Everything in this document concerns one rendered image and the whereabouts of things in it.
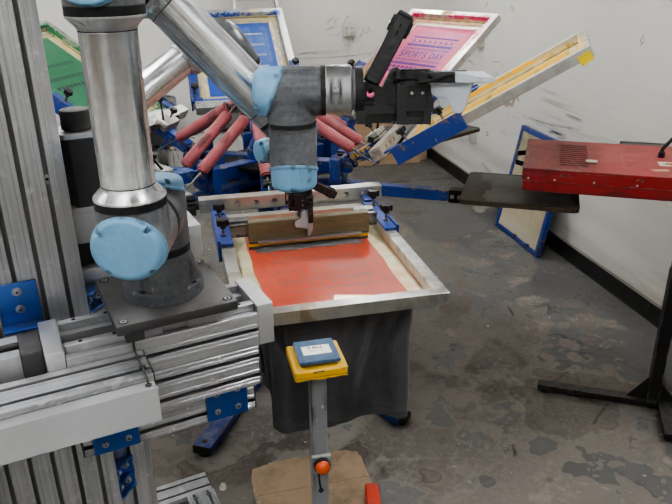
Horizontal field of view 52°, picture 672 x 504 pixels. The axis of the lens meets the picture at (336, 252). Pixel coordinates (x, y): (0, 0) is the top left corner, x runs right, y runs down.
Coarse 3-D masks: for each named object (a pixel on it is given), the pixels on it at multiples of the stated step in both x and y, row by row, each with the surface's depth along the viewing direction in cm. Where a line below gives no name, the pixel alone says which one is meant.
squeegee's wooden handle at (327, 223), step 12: (300, 216) 230; (324, 216) 230; (336, 216) 231; (348, 216) 232; (360, 216) 233; (252, 228) 226; (264, 228) 227; (276, 228) 228; (288, 228) 229; (300, 228) 230; (324, 228) 232; (336, 228) 233; (348, 228) 234; (360, 228) 235; (252, 240) 227
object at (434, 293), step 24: (240, 216) 249; (264, 216) 250; (288, 216) 252; (384, 240) 236; (408, 264) 213; (432, 288) 194; (288, 312) 182; (312, 312) 184; (336, 312) 185; (360, 312) 187
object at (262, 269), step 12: (252, 252) 228; (276, 252) 228; (252, 264) 219; (264, 264) 219; (264, 276) 211; (264, 288) 203; (276, 288) 203; (276, 300) 196; (288, 300) 196; (300, 300) 196; (312, 300) 196; (324, 300) 196
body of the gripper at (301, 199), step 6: (300, 192) 225; (306, 192) 225; (288, 198) 223; (294, 198) 223; (300, 198) 224; (306, 198) 224; (312, 198) 225; (288, 204) 226; (294, 204) 227; (300, 204) 225; (306, 204) 225; (294, 210) 225; (300, 210) 225
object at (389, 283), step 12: (372, 252) 227; (372, 264) 218; (384, 264) 218; (384, 276) 210; (336, 288) 203; (348, 288) 203; (360, 288) 202; (372, 288) 202; (384, 288) 202; (396, 288) 202
